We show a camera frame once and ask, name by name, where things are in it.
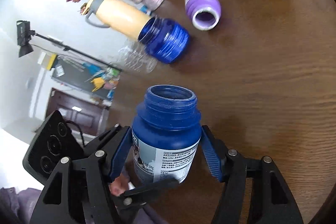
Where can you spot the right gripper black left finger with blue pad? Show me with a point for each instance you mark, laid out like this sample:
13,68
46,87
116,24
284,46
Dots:
86,180

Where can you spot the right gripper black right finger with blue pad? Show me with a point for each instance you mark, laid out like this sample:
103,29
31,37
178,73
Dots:
271,198

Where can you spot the blue bottle with white label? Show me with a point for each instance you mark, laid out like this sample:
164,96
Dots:
166,132

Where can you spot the clear plastic cup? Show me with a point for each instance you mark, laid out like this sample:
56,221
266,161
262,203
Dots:
132,57

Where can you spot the dark blue translucent bottle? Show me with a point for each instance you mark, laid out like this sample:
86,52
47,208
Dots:
164,39

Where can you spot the purple bottle with white label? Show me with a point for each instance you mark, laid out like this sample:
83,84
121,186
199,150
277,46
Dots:
204,14

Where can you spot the small blue white box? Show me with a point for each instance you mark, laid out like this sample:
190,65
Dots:
146,10

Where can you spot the black smartphone on mount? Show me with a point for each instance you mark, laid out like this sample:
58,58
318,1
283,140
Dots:
52,142

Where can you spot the yellow thermos jug grey handle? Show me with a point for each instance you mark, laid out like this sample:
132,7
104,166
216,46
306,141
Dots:
115,14

